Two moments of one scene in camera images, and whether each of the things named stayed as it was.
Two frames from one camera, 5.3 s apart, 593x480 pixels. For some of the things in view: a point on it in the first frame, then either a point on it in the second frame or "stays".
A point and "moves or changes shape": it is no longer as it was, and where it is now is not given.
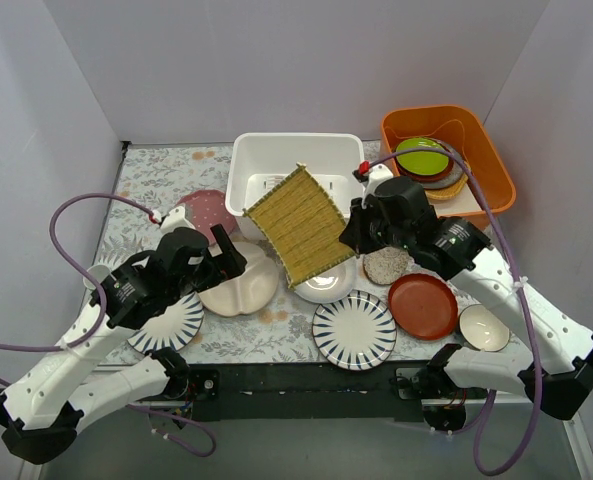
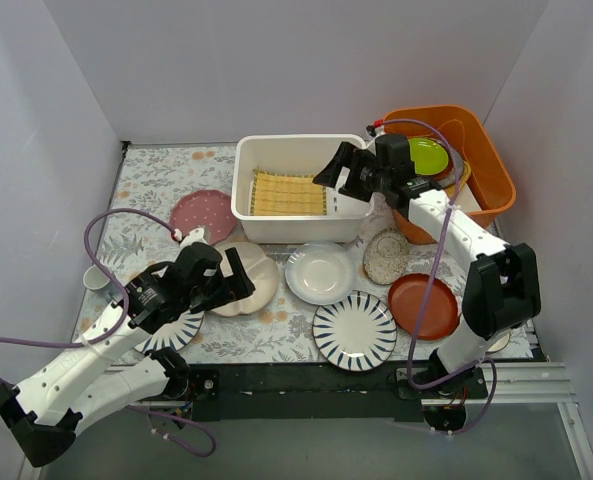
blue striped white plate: (354, 330) stays
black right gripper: (362, 230) → (355, 175)
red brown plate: (423, 306) stays
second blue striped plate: (174, 328) stays
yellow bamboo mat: (301, 225) moves or changes shape
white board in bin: (463, 202) stays
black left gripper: (216, 265) → (221, 283)
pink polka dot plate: (208, 209) stays
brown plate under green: (426, 178) stays
